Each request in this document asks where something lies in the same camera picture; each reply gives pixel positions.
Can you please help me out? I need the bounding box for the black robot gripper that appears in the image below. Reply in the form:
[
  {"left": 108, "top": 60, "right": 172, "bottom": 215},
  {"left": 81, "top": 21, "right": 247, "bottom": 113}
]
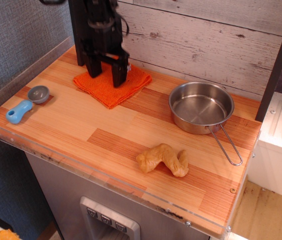
[{"left": 79, "top": 21, "right": 131, "bottom": 88}]

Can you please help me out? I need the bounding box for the stainless steel pot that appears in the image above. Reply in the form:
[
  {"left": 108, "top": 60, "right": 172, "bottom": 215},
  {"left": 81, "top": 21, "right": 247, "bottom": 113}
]
[{"left": 168, "top": 81, "right": 243, "bottom": 167}]

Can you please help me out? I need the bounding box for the yellow object bottom left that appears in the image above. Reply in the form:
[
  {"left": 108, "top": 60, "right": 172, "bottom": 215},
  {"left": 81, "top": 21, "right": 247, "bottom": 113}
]
[{"left": 0, "top": 229, "right": 20, "bottom": 240}]

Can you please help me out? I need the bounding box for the blue grey ice cream scoop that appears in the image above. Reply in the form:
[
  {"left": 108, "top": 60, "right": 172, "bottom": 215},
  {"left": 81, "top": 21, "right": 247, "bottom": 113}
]
[{"left": 5, "top": 85, "right": 50, "bottom": 124}]

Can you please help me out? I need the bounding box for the silver toy fridge dispenser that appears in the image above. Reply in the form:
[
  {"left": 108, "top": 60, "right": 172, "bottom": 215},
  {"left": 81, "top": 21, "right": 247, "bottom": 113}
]
[{"left": 79, "top": 196, "right": 141, "bottom": 240}]

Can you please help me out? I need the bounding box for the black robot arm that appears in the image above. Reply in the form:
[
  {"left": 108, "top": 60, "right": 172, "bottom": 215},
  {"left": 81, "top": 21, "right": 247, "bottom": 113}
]
[{"left": 81, "top": 0, "right": 130, "bottom": 88}]

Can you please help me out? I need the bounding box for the white toy sink unit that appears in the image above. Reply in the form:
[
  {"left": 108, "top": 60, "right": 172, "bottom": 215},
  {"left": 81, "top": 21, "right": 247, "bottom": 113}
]
[{"left": 247, "top": 92, "right": 282, "bottom": 195}]

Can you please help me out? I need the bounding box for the dark right frame post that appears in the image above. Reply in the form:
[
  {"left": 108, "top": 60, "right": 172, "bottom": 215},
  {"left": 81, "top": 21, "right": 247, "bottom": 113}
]
[{"left": 254, "top": 0, "right": 282, "bottom": 123}]

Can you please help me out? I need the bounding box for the tan toy chicken piece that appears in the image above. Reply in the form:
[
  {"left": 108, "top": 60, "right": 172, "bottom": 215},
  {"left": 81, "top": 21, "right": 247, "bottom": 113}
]
[{"left": 136, "top": 143, "right": 189, "bottom": 177}]

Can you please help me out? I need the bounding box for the orange cloth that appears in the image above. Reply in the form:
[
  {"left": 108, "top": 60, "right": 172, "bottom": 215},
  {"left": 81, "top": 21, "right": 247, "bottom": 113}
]
[{"left": 73, "top": 63, "right": 152, "bottom": 109}]

